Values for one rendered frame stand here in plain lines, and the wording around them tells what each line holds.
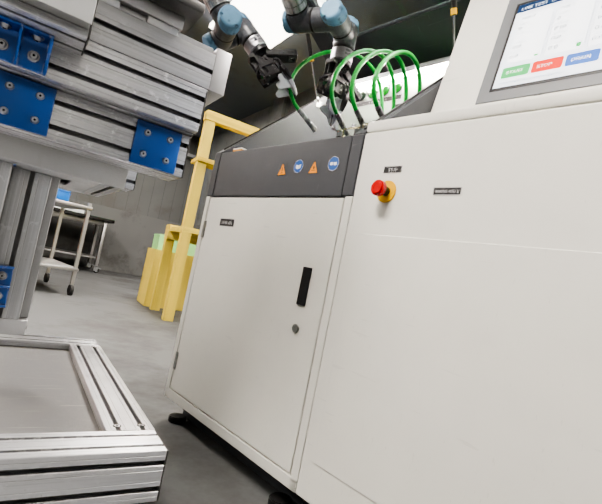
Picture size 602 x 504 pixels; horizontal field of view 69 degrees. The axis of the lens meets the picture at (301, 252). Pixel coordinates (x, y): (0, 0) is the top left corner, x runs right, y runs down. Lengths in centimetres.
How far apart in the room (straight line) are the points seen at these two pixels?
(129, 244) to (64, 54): 769
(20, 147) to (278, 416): 83
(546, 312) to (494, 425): 21
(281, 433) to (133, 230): 753
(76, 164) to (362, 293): 66
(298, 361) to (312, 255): 27
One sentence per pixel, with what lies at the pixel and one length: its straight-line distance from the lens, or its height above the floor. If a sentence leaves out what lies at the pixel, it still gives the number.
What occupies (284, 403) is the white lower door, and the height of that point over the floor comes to 25.
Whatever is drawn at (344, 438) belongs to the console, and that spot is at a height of 25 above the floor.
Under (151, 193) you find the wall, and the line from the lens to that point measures 863.
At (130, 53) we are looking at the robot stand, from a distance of 93.
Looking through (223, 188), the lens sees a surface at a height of 82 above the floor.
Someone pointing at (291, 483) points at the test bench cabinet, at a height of 9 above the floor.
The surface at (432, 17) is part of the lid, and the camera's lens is 179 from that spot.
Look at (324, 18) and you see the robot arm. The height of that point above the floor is 137.
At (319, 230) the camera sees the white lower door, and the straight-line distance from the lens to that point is 114.
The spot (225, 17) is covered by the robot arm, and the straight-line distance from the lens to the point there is 156.
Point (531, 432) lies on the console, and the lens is 84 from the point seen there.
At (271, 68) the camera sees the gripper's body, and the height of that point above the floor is 125.
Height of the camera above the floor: 57
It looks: 3 degrees up
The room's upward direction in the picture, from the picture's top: 11 degrees clockwise
